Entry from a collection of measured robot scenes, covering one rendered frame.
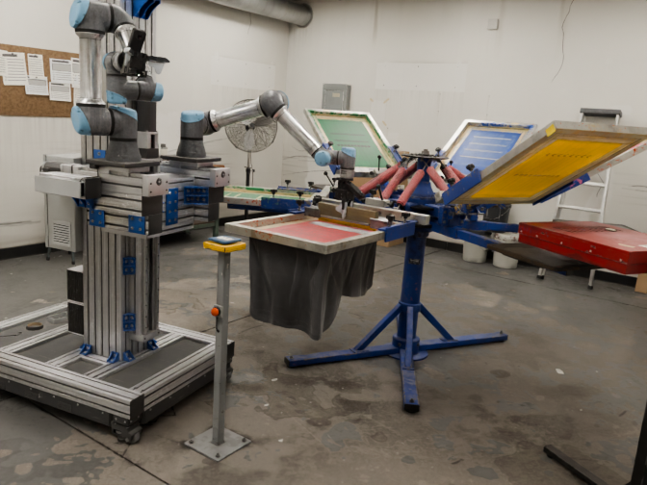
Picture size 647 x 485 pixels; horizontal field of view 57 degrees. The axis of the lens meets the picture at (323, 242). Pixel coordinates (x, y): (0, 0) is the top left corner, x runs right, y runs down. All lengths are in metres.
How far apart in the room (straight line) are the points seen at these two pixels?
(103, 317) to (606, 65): 5.41
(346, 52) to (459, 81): 1.64
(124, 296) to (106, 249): 0.25
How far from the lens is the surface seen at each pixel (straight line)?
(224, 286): 2.60
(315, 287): 2.64
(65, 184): 2.77
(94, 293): 3.23
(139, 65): 2.30
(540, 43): 7.05
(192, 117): 3.11
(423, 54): 7.54
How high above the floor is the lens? 1.52
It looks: 12 degrees down
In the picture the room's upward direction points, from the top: 4 degrees clockwise
